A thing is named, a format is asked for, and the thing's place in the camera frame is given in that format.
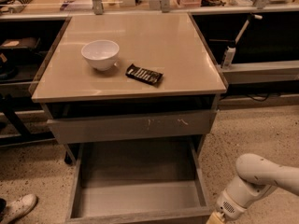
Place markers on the grey drawer cabinet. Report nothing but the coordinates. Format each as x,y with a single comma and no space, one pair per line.
165,43

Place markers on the white sneaker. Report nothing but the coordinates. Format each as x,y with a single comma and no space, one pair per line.
17,209

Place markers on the grey drawer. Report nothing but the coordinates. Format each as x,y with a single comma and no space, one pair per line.
137,126
156,181

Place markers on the white bowl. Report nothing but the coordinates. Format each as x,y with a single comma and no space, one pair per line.
101,54

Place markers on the grey top drawer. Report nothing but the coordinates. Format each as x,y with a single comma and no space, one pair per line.
137,126

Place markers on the black snack bar packet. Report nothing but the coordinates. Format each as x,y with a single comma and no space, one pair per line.
143,75

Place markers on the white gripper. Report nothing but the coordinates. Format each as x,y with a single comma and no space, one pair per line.
226,205

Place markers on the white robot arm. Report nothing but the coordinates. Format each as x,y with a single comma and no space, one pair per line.
256,178

